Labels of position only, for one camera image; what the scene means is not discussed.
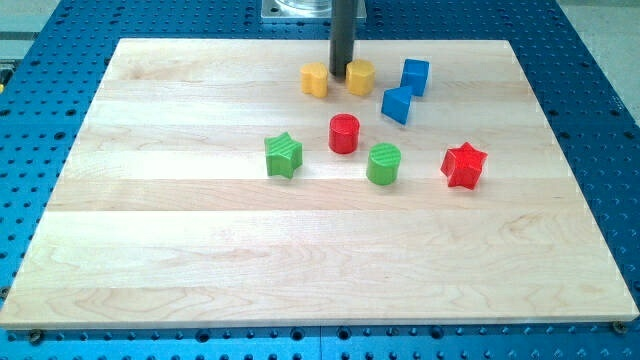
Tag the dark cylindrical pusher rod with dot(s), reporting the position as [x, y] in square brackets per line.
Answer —
[342, 35]

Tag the yellow heart block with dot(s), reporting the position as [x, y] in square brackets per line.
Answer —
[314, 79]

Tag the green star block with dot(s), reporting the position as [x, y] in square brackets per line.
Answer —
[283, 155]

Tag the red star block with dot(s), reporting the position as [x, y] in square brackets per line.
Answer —
[463, 166]

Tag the yellow hexagon block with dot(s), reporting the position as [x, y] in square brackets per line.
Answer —
[360, 77]

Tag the blue cube block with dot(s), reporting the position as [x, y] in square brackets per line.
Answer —
[415, 75]

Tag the blue triangle block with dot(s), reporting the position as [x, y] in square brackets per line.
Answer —
[396, 103]

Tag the red cylinder block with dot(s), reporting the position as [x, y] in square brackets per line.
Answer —
[343, 133]

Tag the green cylinder block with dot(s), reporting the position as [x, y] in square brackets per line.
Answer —
[383, 163]

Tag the light wooden board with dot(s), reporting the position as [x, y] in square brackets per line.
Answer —
[164, 215]

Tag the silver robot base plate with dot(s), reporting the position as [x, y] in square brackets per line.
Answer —
[290, 11]

